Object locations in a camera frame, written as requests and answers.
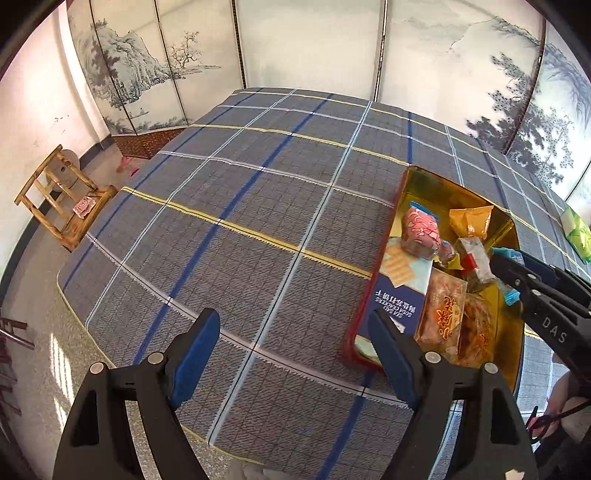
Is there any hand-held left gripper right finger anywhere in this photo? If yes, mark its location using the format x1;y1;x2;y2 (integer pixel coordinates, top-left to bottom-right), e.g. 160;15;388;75
367;310;539;480

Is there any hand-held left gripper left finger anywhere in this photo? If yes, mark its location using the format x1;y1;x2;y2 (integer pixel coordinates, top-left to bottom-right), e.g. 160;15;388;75
52;308;221;480

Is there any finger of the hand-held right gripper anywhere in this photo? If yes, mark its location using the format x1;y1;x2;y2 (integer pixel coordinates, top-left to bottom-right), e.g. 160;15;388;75
521;251;591;310
489;252;555;301

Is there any blue twist-wrapped candy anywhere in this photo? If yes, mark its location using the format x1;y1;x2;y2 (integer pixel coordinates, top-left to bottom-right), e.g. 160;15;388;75
492;247;526;306

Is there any grey sesame bar packet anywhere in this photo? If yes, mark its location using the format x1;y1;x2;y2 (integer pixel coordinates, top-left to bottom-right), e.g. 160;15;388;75
455;237;497;288

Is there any red and gold tin box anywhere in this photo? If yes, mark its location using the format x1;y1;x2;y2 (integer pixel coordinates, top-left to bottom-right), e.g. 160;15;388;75
342;165;528;393

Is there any small yellow snack packet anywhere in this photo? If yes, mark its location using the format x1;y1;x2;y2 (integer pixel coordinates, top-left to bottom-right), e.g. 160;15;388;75
438;242;464;272

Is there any clear fried snack packet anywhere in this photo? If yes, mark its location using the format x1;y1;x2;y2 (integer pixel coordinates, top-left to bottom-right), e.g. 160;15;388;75
456;295;498;366
416;270;468;357

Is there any orange snack packet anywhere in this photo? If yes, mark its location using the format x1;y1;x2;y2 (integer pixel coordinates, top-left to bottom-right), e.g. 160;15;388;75
449;205;495;241

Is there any blue cracker box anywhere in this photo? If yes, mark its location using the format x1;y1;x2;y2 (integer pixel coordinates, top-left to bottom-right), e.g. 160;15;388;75
353;237;433;365

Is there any pink patterned snack packet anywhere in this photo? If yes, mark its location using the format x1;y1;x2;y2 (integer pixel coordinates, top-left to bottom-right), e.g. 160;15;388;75
401;205;442;259

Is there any person's right forearm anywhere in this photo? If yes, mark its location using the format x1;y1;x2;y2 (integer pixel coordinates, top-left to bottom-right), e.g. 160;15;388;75
547;369;591;439

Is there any green tissue pack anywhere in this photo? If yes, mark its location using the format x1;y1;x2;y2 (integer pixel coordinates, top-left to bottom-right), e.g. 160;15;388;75
560;205;591;265

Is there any plaid grey tablecloth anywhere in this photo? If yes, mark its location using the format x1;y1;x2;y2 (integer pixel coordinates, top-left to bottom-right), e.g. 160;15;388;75
56;87;591;480

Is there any bamboo chair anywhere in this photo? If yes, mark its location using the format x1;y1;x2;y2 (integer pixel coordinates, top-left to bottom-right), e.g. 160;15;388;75
14;144;119;253

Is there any black cable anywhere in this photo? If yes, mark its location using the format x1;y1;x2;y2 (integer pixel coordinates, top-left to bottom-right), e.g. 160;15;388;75
525;405;591;445

